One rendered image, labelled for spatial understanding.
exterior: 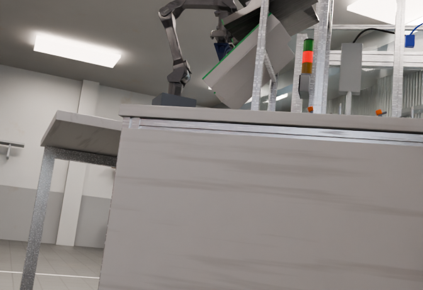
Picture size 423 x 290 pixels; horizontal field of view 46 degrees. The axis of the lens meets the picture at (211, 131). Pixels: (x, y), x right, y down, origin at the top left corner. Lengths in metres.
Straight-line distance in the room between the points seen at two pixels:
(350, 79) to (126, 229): 2.04
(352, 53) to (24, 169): 7.20
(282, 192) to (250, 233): 0.11
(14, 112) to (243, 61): 8.11
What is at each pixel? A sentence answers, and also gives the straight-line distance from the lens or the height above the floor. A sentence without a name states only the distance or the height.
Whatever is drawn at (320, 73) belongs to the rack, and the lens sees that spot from 1.39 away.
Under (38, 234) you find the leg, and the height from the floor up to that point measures 0.48.
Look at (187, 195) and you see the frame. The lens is 1.16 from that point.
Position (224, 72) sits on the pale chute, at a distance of 1.48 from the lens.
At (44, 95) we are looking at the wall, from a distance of 9.51.
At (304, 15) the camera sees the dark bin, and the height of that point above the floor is 1.29.
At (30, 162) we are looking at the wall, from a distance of 9.33.
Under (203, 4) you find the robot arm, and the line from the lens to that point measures 2.06.
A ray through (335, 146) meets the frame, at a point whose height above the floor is 0.79.
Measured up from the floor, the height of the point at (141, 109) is 0.85.
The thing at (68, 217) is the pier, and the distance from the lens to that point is 9.19.
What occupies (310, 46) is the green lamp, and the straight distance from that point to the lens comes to 2.17.
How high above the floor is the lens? 0.58
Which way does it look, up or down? 11 degrees up
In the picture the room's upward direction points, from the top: 6 degrees clockwise
